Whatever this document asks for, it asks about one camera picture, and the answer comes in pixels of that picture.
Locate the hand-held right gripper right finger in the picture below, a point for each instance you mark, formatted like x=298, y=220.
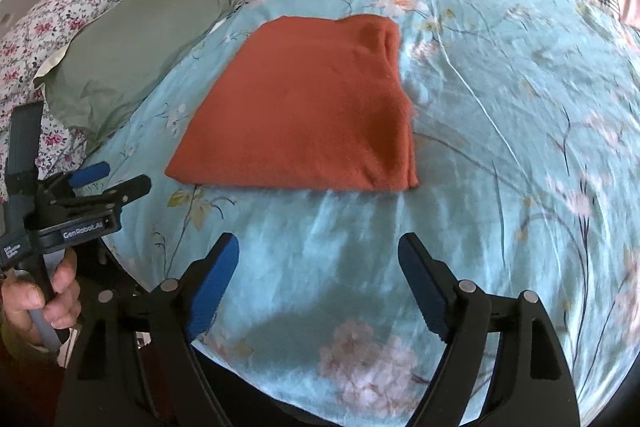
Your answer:
x=425, y=287

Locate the person's left hand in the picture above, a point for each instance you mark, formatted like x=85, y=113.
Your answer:
x=62, y=279

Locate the light blue floral bed sheet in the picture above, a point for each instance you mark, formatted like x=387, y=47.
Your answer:
x=500, y=107

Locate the green pillow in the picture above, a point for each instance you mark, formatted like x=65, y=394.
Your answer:
x=130, y=37

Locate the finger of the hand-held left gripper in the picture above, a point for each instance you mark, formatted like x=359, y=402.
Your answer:
x=120, y=189
x=90, y=172

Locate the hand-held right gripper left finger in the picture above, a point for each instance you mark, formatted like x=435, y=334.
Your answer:
x=215, y=287

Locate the person's left forearm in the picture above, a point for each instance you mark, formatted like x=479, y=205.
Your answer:
x=20, y=372

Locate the rust orange knit sweater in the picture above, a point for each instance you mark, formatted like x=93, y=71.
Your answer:
x=300, y=117

